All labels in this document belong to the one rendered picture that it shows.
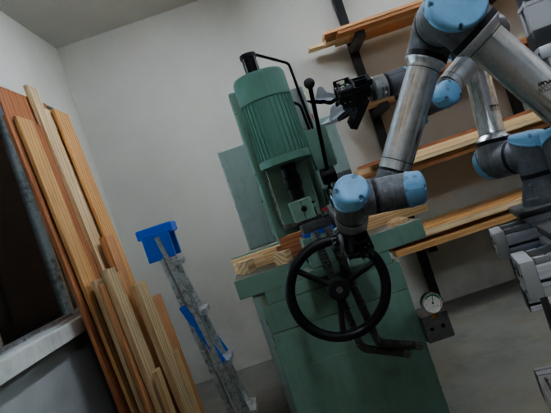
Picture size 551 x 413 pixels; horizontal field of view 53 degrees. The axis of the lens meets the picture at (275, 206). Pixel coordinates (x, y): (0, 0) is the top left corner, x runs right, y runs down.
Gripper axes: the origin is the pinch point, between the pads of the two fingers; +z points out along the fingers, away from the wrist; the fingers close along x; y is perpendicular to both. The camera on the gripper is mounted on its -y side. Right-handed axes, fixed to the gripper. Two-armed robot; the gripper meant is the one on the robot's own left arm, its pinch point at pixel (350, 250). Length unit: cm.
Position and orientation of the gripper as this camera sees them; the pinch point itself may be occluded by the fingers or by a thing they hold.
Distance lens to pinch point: 146.2
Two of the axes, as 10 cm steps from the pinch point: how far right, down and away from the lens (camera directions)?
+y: 2.9, 8.2, -5.0
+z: 1.4, 4.8, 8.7
